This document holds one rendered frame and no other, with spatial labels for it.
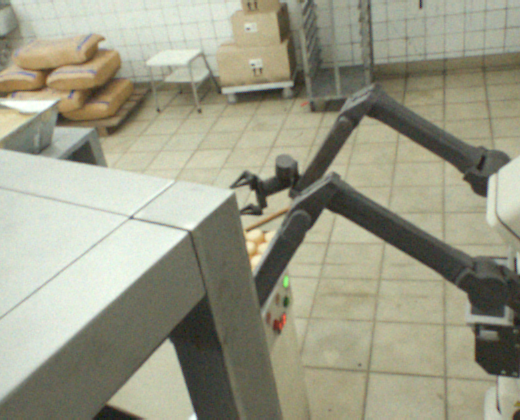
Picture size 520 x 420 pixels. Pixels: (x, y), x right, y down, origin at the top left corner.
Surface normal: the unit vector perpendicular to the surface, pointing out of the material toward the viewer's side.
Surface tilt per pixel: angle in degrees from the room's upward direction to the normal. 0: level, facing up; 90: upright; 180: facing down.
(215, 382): 90
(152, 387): 90
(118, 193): 0
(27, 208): 0
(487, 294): 76
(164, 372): 90
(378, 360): 0
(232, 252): 90
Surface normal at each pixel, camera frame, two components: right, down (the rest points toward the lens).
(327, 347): -0.16, -0.84
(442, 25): -0.23, 0.55
